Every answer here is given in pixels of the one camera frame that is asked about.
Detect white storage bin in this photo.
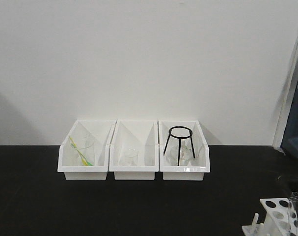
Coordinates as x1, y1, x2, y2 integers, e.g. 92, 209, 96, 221
109, 120, 159, 180
158, 120, 210, 181
57, 120, 116, 180

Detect left white storage bin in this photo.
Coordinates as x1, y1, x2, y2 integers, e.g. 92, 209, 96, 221
57, 120, 116, 180

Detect glass beaker in bin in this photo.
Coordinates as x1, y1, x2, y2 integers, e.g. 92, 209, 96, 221
121, 148, 139, 166
72, 136, 95, 166

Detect glass beaker in middle bin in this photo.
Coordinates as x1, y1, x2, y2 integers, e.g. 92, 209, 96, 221
121, 148, 139, 166

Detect white test tube rack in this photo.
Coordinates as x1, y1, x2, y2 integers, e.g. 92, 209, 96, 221
242, 198, 298, 236

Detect clear glass test tube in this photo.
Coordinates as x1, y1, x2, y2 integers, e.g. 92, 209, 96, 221
288, 197, 298, 236

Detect glass flask in right bin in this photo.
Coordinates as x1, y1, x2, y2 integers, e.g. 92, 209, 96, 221
166, 145, 193, 166

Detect black wire tripod stand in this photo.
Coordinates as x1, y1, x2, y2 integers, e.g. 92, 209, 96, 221
163, 125, 196, 159

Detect glass beaker in left bin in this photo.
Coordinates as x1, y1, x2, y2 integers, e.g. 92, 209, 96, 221
72, 136, 95, 166

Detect yellow green stirring stick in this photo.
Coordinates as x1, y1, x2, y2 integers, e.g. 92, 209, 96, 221
68, 136, 93, 166

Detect right white storage bin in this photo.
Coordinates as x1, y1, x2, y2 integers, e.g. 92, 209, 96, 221
158, 120, 210, 181

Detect middle white storage bin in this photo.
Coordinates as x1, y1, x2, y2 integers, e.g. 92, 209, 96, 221
109, 120, 159, 180

